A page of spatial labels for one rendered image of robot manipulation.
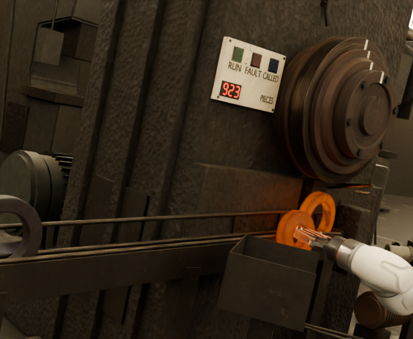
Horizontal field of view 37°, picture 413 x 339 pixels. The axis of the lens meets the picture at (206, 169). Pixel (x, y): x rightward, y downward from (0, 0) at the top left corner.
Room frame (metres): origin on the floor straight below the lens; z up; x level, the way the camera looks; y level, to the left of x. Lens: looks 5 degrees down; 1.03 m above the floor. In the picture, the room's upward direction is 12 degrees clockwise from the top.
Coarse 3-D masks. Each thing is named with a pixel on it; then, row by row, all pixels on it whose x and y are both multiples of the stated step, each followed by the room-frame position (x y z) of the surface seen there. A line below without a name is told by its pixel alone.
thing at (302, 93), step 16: (320, 48) 1.96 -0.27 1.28; (336, 48) 1.92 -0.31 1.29; (352, 48) 1.98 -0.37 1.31; (368, 48) 2.04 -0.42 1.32; (320, 64) 1.88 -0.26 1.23; (384, 64) 2.11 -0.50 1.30; (304, 80) 1.90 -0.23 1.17; (304, 96) 1.87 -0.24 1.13; (304, 112) 1.87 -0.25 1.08; (304, 128) 1.88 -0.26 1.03; (304, 144) 1.89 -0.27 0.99; (304, 160) 1.95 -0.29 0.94; (368, 160) 2.14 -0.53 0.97; (320, 176) 1.97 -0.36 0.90; (336, 176) 2.03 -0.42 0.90; (352, 176) 2.10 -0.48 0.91
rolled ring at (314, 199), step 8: (320, 192) 2.04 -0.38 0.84; (304, 200) 2.01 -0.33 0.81; (312, 200) 1.99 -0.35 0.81; (320, 200) 2.02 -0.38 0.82; (328, 200) 2.06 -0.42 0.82; (304, 208) 1.99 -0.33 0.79; (312, 208) 1.99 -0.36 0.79; (328, 208) 2.07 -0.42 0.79; (328, 216) 2.09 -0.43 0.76; (320, 224) 2.10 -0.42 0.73; (328, 224) 2.08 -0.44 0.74
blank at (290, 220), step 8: (288, 216) 1.87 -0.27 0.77; (296, 216) 1.88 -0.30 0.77; (304, 216) 1.90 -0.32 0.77; (280, 224) 1.86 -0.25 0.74; (288, 224) 1.85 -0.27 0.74; (296, 224) 1.88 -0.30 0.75; (304, 224) 1.90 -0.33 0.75; (312, 224) 1.93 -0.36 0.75; (280, 232) 1.85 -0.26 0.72; (288, 232) 1.85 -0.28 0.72; (280, 240) 1.84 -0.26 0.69; (288, 240) 1.85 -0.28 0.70; (304, 248) 1.90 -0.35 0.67
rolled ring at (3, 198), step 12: (0, 204) 1.27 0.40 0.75; (12, 204) 1.29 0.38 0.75; (24, 204) 1.31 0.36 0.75; (24, 216) 1.31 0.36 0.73; (36, 216) 1.33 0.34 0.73; (24, 228) 1.34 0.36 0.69; (36, 228) 1.34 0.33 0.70; (24, 240) 1.34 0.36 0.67; (36, 240) 1.34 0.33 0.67; (24, 252) 1.32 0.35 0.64; (36, 252) 1.34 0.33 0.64
